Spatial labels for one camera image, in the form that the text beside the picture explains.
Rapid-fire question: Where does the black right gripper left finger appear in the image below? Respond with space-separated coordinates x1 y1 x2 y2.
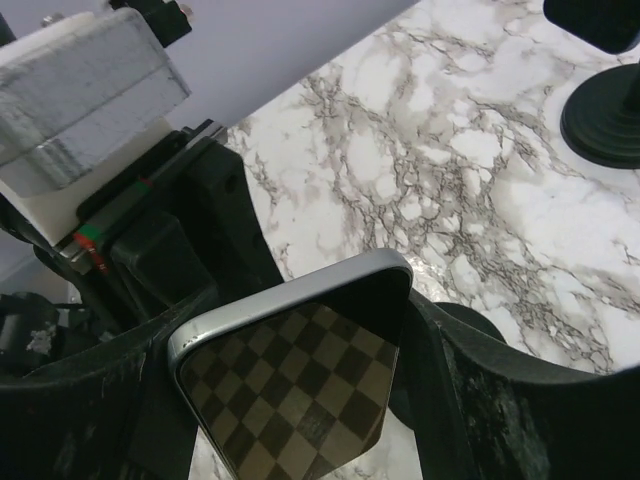
1 286 219 479

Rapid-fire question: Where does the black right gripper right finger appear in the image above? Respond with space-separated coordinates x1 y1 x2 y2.
400 293 639 479

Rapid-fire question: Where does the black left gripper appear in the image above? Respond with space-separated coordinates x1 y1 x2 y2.
1 122 280 375

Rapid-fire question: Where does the silver black smartphone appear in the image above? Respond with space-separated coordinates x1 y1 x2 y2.
168 249 413 479

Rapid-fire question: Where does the black back phone stand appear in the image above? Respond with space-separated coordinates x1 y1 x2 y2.
560 64 639 170

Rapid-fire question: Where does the black phone in back stand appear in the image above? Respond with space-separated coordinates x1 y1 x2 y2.
543 0 639 55

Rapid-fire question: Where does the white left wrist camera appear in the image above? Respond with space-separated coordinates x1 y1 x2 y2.
1 8 190 246

